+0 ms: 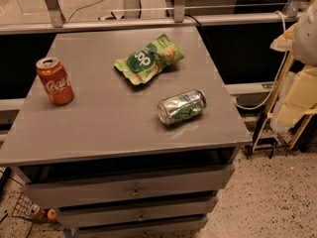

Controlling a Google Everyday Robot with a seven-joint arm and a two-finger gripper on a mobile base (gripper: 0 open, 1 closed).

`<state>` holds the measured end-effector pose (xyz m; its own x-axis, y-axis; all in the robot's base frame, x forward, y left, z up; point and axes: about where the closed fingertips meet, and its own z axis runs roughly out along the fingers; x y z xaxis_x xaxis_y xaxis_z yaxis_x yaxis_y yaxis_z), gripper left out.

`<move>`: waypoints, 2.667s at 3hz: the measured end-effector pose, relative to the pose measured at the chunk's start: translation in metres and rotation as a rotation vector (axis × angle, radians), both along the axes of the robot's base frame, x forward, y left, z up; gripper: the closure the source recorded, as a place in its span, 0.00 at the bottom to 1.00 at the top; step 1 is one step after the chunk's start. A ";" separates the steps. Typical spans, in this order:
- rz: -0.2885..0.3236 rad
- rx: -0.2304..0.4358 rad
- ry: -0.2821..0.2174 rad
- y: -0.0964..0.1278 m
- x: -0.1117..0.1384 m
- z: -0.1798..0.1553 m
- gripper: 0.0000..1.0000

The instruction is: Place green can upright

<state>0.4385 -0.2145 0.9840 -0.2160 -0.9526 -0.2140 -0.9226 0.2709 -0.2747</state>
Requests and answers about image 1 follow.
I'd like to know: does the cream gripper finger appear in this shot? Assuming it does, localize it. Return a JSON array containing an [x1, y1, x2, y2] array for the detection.
[[276, 66, 317, 126], [270, 24, 297, 52]]

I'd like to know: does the crushed green soda can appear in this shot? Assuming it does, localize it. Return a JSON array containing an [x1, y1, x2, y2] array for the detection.
[[158, 89, 207, 125]]

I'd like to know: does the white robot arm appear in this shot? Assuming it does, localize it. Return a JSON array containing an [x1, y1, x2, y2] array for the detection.
[[270, 1, 317, 128]]

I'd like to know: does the red Coca-Cola can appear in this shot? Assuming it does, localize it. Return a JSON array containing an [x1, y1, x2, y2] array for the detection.
[[36, 57, 74, 105]]

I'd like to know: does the small can in basket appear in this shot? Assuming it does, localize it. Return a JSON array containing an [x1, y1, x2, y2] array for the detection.
[[30, 204, 42, 217]]

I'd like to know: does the grey metal railing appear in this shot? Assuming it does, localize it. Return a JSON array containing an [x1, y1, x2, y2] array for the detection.
[[0, 0, 312, 35]]

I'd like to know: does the green snack bag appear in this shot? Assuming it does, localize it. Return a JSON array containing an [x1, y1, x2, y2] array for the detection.
[[114, 34, 184, 85]]

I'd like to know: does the grey drawer cabinet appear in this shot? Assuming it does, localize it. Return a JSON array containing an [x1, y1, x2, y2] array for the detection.
[[0, 27, 250, 238]]

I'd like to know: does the yellow wooden ladder frame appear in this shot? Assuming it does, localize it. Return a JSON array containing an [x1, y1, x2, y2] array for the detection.
[[246, 52, 317, 157]]

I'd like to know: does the white cable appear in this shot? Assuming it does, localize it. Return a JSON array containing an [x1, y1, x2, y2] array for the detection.
[[233, 10, 289, 111]]

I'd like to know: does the black cable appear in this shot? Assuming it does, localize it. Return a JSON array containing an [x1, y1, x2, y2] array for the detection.
[[184, 14, 216, 58]]

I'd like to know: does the black wire basket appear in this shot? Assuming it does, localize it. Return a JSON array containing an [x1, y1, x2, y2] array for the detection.
[[12, 193, 46, 222]]

